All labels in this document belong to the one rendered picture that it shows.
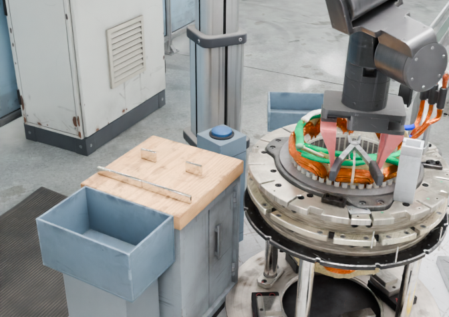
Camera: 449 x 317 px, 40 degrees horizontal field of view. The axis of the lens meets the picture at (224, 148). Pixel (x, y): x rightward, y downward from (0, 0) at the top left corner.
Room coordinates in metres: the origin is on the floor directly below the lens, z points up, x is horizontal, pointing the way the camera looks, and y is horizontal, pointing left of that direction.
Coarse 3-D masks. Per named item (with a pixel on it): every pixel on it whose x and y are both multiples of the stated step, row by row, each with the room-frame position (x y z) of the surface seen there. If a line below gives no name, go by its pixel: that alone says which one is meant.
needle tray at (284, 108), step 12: (276, 96) 1.22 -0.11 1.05; (288, 96) 1.22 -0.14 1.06; (300, 96) 1.22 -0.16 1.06; (312, 96) 1.22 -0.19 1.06; (276, 108) 1.22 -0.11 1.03; (288, 108) 1.22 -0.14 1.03; (300, 108) 1.22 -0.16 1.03; (312, 108) 1.22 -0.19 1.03; (276, 120) 1.12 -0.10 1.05; (288, 120) 1.12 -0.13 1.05
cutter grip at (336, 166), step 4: (336, 160) 0.72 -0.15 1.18; (340, 160) 0.72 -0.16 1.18; (336, 164) 0.71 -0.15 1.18; (340, 164) 0.72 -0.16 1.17; (332, 168) 0.70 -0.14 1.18; (336, 168) 0.70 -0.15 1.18; (340, 168) 0.72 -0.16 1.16; (332, 172) 0.69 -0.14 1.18; (336, 172) 0.69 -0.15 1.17; (332, 176) 0.69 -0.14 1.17; (336, 176) 0.70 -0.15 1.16; (332, 180) 0.69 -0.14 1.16
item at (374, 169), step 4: (372, 164) 0.71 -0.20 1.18; (376, 164) 0.71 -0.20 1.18; (372, 168) 0.71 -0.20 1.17; (376, 168) 0.70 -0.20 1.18; (372, 172) 0.70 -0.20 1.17; (376, 172) 0.69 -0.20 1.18; (380, 172) 0.69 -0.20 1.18; (372, 176) 0.70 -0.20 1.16; (376, 176) 0.69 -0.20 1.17; (380, 176) 0.68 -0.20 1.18; (376, 180) 0.68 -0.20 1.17; (380, 180) 0.68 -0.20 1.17; (376, 184) 0.68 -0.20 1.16; (380, 184) 0.68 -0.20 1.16
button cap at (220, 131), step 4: (212, 128) 1.08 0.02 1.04; (216, 128) 1.08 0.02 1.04; (220, 128) 1.08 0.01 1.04; (224, 128) 1.08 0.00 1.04; (228, 128) 1.08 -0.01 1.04; (212, 132) 1.07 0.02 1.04; (216, 132) 1.06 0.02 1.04; (220, 132) 1.06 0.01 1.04; (224, 132) 1.06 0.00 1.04; (228, 132) 1.07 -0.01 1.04; (220, 136) 1.06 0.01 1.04; (224, 136) 1.06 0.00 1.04
